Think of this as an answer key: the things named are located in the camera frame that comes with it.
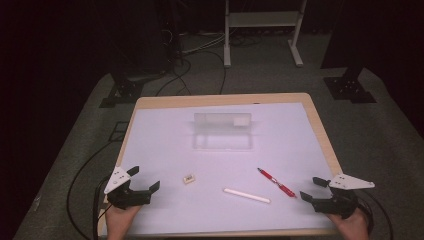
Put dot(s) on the red pen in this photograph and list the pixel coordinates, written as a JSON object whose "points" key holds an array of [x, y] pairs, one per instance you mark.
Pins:
{"points": [[276, 182]]}

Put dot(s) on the clear plastic pencil case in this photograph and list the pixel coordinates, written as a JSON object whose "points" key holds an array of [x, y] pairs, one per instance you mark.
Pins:
{"points": [[222, 131]]}

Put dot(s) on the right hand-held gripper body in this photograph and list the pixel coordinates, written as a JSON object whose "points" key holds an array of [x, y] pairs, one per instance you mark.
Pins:
{"points": [[340, 200]]}

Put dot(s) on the person's left hand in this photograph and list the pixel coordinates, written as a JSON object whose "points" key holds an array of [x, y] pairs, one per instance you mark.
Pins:
{"points": [[120, 221]]}

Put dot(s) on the white metal stand frame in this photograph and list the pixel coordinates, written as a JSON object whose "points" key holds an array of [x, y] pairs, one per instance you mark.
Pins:
{"points": [[263, 19]]}

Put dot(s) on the small beige eraser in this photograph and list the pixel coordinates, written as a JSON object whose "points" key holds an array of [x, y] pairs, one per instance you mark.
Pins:
{"points": [[189, 179]]}

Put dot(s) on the black stand base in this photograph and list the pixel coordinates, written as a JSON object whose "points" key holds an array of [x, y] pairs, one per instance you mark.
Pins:
{"points": [[123, 91], [350, 88]]}

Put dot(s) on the white table mat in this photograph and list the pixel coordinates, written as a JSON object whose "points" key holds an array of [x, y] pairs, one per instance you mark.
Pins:
{"points": [[213, 166]]}

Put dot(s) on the black floor frame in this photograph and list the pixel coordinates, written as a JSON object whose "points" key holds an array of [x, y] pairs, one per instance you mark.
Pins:
{"points": [[119, 131]]}

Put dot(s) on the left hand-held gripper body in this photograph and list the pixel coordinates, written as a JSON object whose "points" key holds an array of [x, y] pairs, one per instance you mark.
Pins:
{"points": [[128, 197]]}

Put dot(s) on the person's right hand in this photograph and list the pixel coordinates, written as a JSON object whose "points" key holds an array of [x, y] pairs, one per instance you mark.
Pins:
{"points": [[351, 226]]}

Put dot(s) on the white pen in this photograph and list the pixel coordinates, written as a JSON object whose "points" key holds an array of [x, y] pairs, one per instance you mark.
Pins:
{"points": [[246, 195]]}

